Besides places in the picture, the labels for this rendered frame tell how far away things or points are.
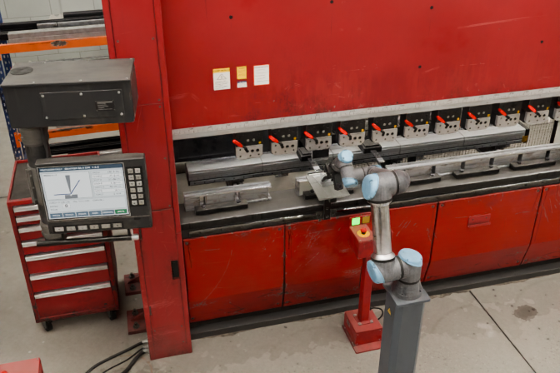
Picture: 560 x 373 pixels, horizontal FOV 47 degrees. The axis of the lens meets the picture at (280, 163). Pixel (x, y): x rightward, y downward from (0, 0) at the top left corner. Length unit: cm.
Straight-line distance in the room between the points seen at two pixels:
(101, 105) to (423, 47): 181
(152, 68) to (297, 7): 80
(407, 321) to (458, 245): 111
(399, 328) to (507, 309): 135
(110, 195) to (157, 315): 116
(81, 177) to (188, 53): 87
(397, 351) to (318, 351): 73
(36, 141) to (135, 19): 68
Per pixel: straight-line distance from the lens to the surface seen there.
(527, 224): 456
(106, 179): 286
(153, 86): 312
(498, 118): 413
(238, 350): 410
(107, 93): 270
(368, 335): 411
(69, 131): 527
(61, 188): 291
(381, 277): 315
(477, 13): 378
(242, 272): 391
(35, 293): 420
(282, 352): 408
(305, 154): 395
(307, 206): 374
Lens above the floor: 293
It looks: 29 degrees down
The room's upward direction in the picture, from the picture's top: straight up
